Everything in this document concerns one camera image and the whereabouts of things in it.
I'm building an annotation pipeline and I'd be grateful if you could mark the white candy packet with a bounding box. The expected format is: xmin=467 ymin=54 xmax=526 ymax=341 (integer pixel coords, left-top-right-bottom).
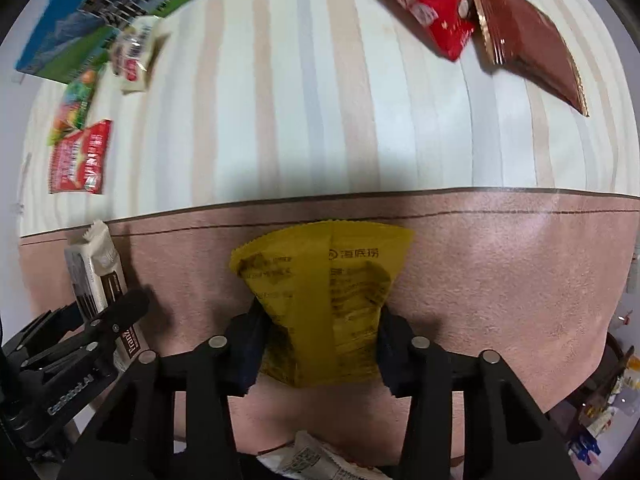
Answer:
xmin=110 ymin=15 xmax=171 ymax=95

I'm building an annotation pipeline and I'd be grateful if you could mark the red snack packet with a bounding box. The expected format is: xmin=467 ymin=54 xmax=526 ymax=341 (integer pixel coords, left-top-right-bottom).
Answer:
xmin=366 ymin=0 xmax=476 ymax=62

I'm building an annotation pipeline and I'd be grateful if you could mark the colourful candy packet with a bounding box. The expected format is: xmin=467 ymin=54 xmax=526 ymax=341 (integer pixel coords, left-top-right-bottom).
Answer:
xmin=47 ymin=65 xmax=103 ymax=146

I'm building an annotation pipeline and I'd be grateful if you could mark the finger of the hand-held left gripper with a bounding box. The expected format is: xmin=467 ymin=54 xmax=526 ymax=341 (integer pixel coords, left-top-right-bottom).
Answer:
xmin=20 ymin=287 xmax=151 ymax=386
xmin=0 ymin=305 xmax=83 ymax=368

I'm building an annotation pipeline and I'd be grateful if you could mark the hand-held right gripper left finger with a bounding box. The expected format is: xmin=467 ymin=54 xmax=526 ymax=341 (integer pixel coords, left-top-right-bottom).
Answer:
xmin=57 ymin=305 xmax=272 ymax=480

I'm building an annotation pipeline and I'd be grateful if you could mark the white brown snack bar packet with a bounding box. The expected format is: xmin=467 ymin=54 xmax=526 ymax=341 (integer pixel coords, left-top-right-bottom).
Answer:
xmin=64 ymin=220 xmax=148 ymax=373

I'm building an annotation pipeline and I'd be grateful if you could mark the striped blanket with pink border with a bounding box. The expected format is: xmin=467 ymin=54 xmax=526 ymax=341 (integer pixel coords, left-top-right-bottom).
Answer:
xmin=17 ymin=0 xmax=640 ymax=480

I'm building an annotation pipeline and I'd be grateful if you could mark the white printed wrapper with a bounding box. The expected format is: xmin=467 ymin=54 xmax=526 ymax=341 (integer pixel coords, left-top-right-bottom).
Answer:
xmin=257 ymin=430 xmax=396 ymax=480

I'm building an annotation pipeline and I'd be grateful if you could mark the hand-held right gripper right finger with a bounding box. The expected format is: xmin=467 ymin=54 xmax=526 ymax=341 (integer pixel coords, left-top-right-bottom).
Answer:
xmin=375 ymin=310 xmax=576 ymax=480

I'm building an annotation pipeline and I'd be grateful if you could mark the printed blue green cardboard box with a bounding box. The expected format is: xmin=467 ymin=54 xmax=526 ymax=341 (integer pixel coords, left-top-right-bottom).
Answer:
xmin=15 ymin=0 xmax=281 ymax=83

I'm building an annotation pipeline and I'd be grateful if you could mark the blue white packet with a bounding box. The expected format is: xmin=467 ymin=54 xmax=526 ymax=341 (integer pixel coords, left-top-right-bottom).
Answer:
xmin=567 ymin=432 xmax=603 ymax=463

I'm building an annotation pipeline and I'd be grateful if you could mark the red packet with white label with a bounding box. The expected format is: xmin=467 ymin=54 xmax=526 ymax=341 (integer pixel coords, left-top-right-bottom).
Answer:
xmin=48 ymin=119 xmax=113 ymax=196

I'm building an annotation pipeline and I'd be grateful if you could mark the yellow snack packet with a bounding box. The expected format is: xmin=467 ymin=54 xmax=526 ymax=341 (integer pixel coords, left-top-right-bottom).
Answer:
xmin=229 ymin=221 xmax=416 ymax=388

